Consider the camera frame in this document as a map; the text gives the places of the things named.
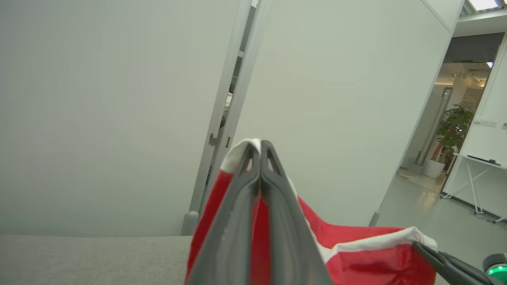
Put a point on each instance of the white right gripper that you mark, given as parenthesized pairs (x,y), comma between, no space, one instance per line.
(497,271)

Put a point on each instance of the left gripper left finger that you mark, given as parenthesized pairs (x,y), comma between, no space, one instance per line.
(229,237)

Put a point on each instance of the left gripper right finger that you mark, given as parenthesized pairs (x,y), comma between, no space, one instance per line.
(289,245)

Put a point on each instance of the red basketball jersey white trim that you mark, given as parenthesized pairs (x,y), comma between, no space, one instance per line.
(356,265)

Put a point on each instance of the grey rounded partition foot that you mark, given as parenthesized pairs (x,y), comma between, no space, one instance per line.
(190,223)
(374,219)

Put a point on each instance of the grey metal panel latch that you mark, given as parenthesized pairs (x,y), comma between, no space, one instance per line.
(214,140)

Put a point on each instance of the white plant pot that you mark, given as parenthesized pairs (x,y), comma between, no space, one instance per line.
(433,169)

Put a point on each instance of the white table thin legs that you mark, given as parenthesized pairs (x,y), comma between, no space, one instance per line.
(459,156)

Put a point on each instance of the flat black device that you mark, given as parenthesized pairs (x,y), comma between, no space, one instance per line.
(481,159)

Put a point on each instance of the green leafy indoor plant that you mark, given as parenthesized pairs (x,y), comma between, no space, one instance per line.
(455,126)

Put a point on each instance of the bright ceiling light panel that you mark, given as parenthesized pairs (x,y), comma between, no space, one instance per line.
(483,4)

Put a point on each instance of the white wall switch panel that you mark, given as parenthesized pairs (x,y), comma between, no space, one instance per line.
(488,122)

